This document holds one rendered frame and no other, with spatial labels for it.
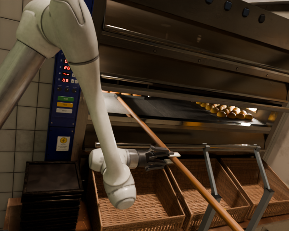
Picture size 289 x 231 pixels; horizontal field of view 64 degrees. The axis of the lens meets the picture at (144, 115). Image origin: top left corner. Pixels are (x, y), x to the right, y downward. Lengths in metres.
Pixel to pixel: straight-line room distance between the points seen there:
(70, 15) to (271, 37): 1.73
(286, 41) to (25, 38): 1.96
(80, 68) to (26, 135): 0.90
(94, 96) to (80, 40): 0.19
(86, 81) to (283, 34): 1.79
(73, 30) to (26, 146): 1.04
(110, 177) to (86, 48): 0.44
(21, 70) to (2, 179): 1.02
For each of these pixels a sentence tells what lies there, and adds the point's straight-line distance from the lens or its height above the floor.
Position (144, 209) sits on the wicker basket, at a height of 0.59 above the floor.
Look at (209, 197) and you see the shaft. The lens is 0.98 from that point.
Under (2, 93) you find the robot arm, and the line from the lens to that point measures 0.83.
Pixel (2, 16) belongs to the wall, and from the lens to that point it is 1.39.
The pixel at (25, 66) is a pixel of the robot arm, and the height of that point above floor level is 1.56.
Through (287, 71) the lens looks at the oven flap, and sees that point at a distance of 2.34.
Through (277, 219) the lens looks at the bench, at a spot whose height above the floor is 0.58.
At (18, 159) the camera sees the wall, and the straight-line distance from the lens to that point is 1.64.
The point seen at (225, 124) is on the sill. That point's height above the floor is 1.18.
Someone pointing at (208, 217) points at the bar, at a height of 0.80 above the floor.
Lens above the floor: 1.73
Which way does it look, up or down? 19 degrees down
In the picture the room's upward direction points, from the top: 14 degrees clockwise
